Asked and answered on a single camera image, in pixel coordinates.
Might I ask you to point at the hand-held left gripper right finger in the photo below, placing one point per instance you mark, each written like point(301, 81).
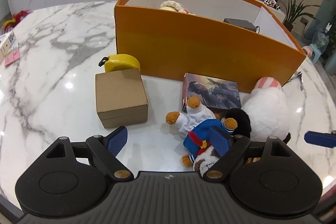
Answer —
point(219, 138)

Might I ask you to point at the small white carton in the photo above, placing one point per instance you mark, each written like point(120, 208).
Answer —
point(6, 45)

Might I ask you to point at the red feather toy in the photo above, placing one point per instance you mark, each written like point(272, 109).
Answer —
point(15, 16)

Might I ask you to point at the dark illustrated box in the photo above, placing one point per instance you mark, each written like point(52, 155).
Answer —
point(212, 90)

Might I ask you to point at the yellow tape measure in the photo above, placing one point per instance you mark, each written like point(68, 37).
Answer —
point(123, 61)

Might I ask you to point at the large potted plant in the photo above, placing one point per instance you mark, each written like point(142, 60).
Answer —
point(288, 25)

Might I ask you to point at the green stool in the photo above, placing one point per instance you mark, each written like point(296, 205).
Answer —
point(315, 53)

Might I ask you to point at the white plush toy black ears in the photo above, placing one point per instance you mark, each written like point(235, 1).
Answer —
point(265, 111)

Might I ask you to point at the orange cardboard box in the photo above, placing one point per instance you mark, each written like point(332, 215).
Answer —
point(197, 50)

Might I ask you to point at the pink space heater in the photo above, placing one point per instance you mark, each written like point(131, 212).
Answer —
point(307, 50)

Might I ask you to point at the metal folding scissors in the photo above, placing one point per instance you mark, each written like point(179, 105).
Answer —
point(298, 75)

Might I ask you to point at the teddy bear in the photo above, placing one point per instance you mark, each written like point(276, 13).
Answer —
point(199, 132)

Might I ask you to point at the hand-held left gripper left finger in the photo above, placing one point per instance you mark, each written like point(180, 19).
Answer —
point(116, 140)

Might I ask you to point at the wall socket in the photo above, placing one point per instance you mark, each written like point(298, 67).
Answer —
point(303, 21)

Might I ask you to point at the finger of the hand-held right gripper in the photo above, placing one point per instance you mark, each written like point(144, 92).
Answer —
point(317, 138)

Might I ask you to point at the cow pattern toy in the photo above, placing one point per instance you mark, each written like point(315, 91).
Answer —
point(270, 1)

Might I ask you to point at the brown cardboard box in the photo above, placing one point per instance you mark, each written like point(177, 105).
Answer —
point(120, 92)

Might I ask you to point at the dark grey case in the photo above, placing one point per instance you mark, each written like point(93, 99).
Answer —
point(240, 24)

